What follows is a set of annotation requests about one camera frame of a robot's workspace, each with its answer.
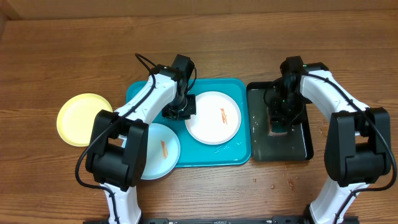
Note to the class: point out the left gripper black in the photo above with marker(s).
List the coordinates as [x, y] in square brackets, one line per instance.
[191, 110]

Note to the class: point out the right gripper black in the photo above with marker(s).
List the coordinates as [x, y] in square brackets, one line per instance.
[277, 112]

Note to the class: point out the sponge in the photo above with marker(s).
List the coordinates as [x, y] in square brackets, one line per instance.
[277, 128]

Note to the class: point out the white plate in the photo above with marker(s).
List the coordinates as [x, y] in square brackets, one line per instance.
[217, 119]

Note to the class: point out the yellow-green plate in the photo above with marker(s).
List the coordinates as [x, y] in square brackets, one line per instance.
[76, 118]

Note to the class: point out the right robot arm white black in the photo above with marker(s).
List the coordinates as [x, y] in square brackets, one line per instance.
[358, 155]

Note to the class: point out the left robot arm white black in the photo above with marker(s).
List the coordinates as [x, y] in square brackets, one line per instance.
[117, 152]

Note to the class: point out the black plastic tray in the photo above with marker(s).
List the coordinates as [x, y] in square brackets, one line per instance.
[293, 145]

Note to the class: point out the teal plastic tray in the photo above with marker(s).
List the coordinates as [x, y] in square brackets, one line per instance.
[236, 151]

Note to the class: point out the light blue plate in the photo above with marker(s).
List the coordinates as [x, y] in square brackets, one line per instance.
[163, 152]

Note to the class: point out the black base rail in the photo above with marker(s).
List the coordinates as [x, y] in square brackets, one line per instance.
[273, 220]

